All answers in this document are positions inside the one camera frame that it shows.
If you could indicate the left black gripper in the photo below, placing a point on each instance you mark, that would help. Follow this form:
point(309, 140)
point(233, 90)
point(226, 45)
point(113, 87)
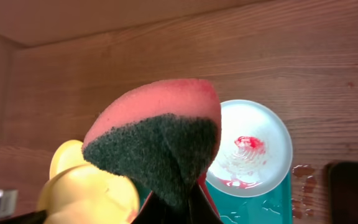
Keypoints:
point(8, 202)

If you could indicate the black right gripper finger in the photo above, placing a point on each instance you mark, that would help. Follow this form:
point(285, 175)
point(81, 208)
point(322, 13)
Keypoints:
point(179, 211)

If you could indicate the light blue plate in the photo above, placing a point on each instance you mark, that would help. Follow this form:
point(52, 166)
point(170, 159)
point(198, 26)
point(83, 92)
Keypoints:
point(255, 152)

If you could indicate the pink and black sponge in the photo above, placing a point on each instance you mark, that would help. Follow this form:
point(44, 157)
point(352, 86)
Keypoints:
point(163, 135)

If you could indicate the yellow plate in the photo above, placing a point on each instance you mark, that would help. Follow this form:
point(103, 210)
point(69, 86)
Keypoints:
point(68, 155)
point(85, 194)

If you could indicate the teal plastic tray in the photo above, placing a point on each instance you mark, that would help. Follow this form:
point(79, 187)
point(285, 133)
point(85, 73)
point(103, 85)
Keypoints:
point(225, 198)

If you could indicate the black rectangular tray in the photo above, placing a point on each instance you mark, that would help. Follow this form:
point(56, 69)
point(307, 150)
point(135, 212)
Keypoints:
point(343, 192)

